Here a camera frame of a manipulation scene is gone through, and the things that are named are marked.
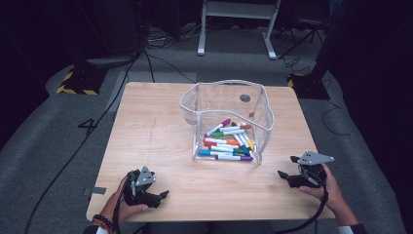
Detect yellow marker pen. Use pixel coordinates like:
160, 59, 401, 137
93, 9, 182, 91
241, 132, 256, 152

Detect white desk frame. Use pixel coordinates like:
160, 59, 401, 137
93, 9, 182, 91
197, 0, 282, 60

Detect dark blue marker pen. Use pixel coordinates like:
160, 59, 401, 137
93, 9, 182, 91
233, 133, 252, 157

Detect hand-held gripper cable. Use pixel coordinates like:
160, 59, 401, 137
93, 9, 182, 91
274, 184, 330, 234
111, 181, 129, 234

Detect person's left hand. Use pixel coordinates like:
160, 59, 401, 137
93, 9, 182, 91
100, 175, 150, 224

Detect light blue marker pen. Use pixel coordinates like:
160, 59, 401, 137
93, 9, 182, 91
198, 148, 236, 158

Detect dark green marker pen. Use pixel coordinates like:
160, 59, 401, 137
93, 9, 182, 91
209, 145, 248, 156

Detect long black floor cable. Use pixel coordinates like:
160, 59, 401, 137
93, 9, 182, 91
23, 52, 144, 234

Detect black yellow striped stand base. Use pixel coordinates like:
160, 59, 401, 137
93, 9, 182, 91
56, 66, 109, 97

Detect light green marker pen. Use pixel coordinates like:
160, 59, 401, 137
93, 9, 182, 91
210, 128, 246, 137

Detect thin black floor cable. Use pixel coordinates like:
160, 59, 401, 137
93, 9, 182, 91
143, 51, 197, 84

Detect clear plastic zipper bag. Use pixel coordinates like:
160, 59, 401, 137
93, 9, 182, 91
179, 79, 276, 165

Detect red-brown marker pen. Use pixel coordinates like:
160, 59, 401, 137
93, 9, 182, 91
216, 123, 253, 133

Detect orange bracelet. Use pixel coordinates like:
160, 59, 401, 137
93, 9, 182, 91
91, 218, 113, 234

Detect orange marker pen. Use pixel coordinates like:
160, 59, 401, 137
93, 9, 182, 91
204, 136, 241, 146

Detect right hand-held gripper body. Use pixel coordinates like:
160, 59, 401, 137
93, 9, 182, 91
287, 150, 336, 189

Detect left hand-held gripper cable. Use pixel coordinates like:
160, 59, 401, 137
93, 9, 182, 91
111, 181, 129, 234

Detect magenta marker pen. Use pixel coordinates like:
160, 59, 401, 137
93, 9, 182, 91
204, 118, 232, 137

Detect black beaded bracelet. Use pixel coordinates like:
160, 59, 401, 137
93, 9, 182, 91
92, 214, 116, 230

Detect tangle of floor cables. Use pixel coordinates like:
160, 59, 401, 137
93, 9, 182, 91
145, 27, 203, 51

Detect grey tape strip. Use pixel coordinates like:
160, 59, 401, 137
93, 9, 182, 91
83, 186, 107, 196

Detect black tripod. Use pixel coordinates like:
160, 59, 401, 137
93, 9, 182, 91
278, 19, 326, 60

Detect person's right hand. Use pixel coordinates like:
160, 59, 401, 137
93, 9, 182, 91
298, 163, 344, 213

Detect purple marker pen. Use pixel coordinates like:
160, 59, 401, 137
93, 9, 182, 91
214, 154, 254, 162

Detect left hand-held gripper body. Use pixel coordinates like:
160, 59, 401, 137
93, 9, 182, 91
124, 166, 159, 207

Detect red marker pen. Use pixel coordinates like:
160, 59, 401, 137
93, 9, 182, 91
203, 140, 229, 149

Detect looped black floor cable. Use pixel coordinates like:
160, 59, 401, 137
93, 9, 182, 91
320, 99, 353, 137

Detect right hand-held gripper cable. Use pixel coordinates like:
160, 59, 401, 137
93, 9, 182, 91
274, 184, 330, 234

